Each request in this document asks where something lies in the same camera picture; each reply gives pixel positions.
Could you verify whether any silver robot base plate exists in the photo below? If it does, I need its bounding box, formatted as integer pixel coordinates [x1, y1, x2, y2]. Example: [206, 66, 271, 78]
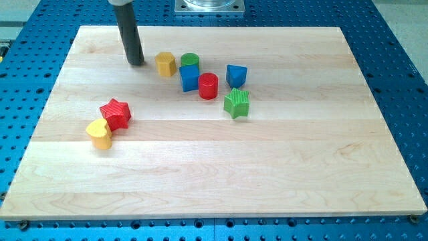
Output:
[175, 0, 245, 15]

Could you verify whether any yellow heart block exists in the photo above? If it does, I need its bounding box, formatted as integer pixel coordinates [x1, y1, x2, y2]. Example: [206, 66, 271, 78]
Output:
[86, 118, 112, 150]

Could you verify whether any yellow hexagon block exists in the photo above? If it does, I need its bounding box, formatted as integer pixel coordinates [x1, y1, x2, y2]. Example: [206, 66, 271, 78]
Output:
[155, 52, 177, 77]

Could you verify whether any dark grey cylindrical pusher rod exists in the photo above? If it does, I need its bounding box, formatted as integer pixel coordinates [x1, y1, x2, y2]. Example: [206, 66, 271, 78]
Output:
[112, 3, 144, 66]

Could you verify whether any blue perforated metal table plate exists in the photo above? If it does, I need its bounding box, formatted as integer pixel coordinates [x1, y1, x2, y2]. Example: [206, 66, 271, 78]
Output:
[1, 1, 427, 240]

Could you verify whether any green star block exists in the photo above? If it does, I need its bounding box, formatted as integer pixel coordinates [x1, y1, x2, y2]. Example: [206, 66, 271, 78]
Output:
[223, 88, 249, 118]

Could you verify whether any red cylinder block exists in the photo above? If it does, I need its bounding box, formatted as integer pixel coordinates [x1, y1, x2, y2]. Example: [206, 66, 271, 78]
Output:
[198, 72, 219, 100]

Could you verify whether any light wooden board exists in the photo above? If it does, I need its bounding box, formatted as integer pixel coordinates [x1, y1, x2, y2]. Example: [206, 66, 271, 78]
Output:
[1, 25, 427, 220]

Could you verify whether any blue triangular prism block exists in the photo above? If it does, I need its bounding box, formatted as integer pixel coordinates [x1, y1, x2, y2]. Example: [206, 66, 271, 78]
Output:
[226, 65, 247, 88]

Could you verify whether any blue cube block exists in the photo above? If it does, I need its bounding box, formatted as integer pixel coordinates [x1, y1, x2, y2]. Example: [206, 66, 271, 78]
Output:
[179, 65, 199, 92]

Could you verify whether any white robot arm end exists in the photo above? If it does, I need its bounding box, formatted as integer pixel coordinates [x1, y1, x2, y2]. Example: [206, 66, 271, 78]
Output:
[108, 0, 133, 7]

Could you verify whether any red star block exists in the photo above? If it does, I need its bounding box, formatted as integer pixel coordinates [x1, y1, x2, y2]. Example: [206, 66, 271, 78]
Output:
[100, 98, 131, 131]

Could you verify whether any green cylinder block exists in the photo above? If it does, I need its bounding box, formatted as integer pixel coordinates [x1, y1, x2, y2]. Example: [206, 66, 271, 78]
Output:
[180, 52, 200, 70]

